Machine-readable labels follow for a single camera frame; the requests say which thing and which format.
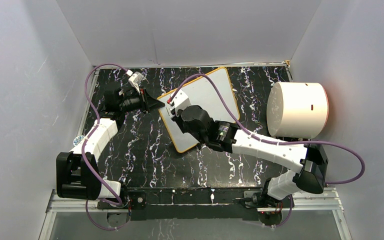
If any yellow framed whiteboard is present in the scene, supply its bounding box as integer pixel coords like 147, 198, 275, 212
158, 67, 240, 153

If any aluminium base frame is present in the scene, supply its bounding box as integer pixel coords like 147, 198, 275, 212
39, 188, 352, 240

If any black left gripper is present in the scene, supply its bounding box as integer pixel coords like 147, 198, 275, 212
120, 87, 166, 115

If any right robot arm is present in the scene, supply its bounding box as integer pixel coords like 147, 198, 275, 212
169, 105, 328, 208

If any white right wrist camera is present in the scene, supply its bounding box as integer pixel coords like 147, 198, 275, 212
166, 89, 191, 116

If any white cylindrical container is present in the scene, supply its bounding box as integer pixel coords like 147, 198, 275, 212
266, 82, 329, 139

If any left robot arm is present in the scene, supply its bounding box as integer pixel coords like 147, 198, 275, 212
56, 83, 165, 208

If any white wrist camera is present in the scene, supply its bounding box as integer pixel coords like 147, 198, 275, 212
128, 71, 145, 89
166, 89, 191, 116

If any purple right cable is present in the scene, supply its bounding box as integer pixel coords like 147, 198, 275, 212
168, 73, 366, 229

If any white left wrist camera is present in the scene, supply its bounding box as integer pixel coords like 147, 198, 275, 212
128, 71, 145, 89

